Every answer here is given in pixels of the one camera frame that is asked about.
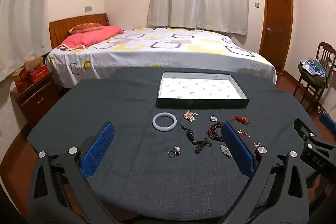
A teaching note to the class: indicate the pile of clothes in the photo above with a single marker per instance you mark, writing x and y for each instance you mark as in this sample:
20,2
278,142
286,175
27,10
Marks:
313,71

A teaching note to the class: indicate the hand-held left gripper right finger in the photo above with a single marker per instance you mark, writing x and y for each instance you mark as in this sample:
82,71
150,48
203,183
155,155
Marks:
236,145

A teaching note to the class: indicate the green tray box white lining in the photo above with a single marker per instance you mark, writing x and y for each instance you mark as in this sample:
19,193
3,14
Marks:
199,87

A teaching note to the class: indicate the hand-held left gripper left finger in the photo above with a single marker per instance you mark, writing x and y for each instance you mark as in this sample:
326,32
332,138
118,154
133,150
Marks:
98,150

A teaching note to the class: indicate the small silver charm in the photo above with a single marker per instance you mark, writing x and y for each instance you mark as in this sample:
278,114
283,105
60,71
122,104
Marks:
213,118

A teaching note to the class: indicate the white jade bangle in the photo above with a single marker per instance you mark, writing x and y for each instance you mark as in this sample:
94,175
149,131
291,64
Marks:
154,122

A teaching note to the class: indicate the red tassel ornament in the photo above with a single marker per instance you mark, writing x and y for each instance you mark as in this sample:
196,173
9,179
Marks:
241,119

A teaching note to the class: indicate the wooden chair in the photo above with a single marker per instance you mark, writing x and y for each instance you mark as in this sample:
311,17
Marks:
325,52

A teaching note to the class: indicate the wooden nightstand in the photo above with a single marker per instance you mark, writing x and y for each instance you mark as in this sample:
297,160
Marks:
36,100

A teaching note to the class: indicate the orange pillow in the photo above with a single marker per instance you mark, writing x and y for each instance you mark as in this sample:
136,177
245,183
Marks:
85,27

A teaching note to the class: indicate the wooden door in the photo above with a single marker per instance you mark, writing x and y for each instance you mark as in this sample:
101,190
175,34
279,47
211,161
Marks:
277,22

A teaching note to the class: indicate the brown teddy bear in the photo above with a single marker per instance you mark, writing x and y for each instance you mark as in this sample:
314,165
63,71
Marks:
32,64

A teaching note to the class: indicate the gold cluster brooch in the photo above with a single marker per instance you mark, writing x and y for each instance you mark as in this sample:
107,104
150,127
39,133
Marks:
189,116

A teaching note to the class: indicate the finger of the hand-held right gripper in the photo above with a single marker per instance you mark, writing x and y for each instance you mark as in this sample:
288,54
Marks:
327,122
302,127

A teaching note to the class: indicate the red gold dangling earring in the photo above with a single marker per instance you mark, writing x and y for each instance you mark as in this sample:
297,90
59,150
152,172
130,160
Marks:
241,132

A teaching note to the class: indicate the rhinestone brooch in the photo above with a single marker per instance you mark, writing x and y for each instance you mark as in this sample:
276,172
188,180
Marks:
225,151

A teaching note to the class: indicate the bed with patterned sheet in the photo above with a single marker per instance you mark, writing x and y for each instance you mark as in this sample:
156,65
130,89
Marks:
157,53

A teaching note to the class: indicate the small gold red box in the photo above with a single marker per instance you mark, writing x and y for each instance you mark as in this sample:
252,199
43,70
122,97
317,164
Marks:
19,75

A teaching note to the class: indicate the wooden headboard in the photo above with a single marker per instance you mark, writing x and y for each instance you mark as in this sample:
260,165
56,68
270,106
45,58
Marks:
65,24

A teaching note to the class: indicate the pink pillow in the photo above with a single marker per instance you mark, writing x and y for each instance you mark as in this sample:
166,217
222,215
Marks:
89,36

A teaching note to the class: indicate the white side curtain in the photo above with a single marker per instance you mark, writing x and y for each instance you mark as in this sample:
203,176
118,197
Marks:
23,16

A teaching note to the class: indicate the wall socket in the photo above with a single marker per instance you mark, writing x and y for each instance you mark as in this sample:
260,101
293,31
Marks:
88,8

